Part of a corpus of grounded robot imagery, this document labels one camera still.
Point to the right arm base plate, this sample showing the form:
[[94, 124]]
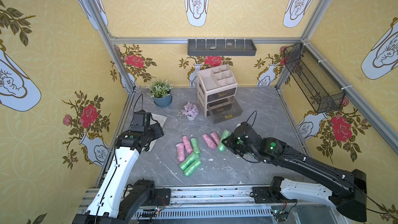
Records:
[[264, 194]]

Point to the aluminum front rail frame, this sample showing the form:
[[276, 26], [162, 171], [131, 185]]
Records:
[[225, 201]]

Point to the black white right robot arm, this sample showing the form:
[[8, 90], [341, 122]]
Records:
[[340, 189]]

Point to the green trash bag roll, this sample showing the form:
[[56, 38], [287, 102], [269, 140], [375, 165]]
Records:
[[192, 168], [195, 146], [189, 160], [221, 146]]

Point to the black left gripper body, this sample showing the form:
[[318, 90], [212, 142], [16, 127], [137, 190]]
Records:
[[140, 124]]

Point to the gray wall shelf tray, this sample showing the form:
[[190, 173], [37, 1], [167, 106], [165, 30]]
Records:
[[221, 47]]

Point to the beige three-drawer organizer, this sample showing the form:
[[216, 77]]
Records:
[[212, 80]]

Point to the black wire mesh basket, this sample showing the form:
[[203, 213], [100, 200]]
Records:
[[322, 91]]

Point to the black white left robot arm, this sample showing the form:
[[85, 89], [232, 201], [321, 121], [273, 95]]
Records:
[[109, 206]]

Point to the purple flowers in white pot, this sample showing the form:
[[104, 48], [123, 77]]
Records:
[[191, 111]]

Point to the green plant in blue pot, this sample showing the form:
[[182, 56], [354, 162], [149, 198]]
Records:
[[160, 91]]

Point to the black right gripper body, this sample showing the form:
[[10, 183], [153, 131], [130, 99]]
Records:
[[231, 141]]

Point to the pink trash bag roll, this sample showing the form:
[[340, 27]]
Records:
[[215, 138], [180, 152], [209, 142], [187, 145]]

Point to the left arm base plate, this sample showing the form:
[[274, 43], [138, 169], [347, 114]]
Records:
[[162, 197]]

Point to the white green work glove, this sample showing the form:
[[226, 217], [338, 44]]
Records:
[[155, 118]]

